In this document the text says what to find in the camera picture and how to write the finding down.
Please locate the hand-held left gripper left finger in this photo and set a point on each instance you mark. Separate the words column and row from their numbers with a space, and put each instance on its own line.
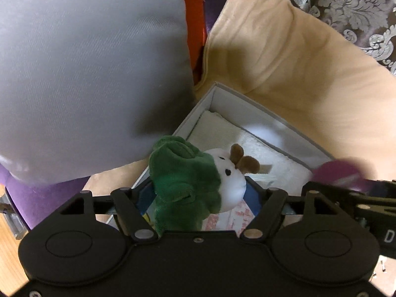
column 143, row 196

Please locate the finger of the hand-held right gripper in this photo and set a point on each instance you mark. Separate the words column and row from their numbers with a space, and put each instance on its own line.
column 377, row 195
column 380, row 222

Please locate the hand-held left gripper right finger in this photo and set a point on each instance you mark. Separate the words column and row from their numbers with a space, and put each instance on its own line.
column 253, row 196

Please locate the green and white plush toy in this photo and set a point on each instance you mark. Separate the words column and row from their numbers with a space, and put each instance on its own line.
column 179, row 179

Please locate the purple mangosteen toy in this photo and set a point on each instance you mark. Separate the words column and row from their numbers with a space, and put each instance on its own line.
column 337, row 173

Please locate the grey cardboard box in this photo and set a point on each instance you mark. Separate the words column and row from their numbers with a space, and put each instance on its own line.
column 247, row 105

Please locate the purple bedsheet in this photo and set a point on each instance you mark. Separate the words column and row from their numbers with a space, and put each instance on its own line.
column 37, row 198

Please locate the grey pillow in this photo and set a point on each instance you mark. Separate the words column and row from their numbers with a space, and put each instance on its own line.
column 86, row 68

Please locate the orange-red cloth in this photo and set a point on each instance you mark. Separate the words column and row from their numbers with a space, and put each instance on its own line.
column 193, row 12

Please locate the dark damask patterned fabric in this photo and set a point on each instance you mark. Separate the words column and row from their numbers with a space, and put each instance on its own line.
column 340, row 0

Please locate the metal bed frame leg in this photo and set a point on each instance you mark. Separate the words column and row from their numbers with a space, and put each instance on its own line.
column 14, row 222

